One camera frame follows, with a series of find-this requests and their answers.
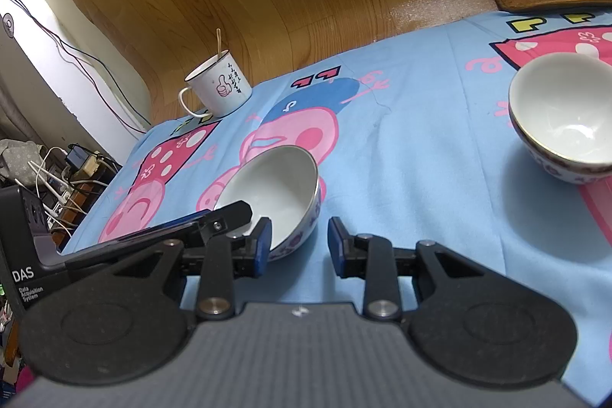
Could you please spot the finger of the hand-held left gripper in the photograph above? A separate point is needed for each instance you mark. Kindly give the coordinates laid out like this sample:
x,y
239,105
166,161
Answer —
x,y
158,227
229,217

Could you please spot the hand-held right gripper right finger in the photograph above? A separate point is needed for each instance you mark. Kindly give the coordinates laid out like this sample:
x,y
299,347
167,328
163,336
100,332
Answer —
x,y
335,252

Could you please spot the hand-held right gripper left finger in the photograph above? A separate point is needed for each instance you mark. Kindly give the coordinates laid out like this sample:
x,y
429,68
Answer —
x,y
261,251

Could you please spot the white floral print bowl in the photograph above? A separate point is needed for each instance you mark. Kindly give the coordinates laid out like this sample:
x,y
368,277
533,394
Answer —
x,y
282,183
559,111

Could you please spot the gold rimmed floral bowl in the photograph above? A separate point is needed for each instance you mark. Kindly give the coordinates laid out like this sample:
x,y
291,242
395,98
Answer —
x,y
566,174

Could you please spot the white power strip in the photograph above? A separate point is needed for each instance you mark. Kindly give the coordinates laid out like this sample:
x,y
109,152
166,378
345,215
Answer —
x,y
60,197

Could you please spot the grey patterned cloth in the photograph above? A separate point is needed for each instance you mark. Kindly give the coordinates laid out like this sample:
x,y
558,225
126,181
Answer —
x,y
19,159

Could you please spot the white enamel mug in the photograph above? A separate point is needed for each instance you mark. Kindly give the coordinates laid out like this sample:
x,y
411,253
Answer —
x,y
222,90

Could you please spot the blue cartoon printed blanket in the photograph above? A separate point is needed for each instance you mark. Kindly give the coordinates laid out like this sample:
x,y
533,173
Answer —
x,y
430,150

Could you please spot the wooden stick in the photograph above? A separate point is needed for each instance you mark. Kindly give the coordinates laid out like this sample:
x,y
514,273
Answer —
x,y
218,42

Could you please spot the round wall hook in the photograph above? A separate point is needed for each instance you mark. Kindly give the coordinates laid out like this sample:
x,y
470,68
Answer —
x,y
7,25

